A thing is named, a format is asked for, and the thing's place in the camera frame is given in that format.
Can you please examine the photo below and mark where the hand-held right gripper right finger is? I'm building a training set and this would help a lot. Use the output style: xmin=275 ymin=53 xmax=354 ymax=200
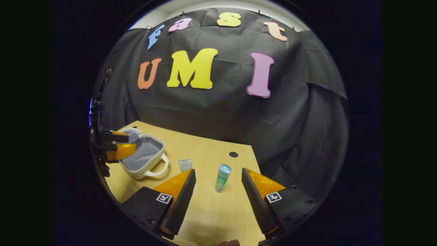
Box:
xmin=241 ymin=168 xmax=319 ymax=240

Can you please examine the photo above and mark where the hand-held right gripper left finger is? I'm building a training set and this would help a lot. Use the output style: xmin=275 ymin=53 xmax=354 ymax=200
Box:
xmin=122 ymin=169 xmax=197 ymax=240

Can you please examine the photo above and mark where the white suitcase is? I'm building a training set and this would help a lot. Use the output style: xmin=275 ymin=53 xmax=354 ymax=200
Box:
xmin=116 ymin=127 xmax=170 ymax=180

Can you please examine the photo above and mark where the teal skin care bottle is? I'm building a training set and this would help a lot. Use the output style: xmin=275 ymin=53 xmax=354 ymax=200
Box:
xmin=215 ymin=164 xmax=232 ymax=194

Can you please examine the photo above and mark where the black backdrop cloth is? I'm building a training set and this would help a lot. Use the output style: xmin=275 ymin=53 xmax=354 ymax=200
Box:
xmin=90 ymin=8 xmax=349 ymax=205

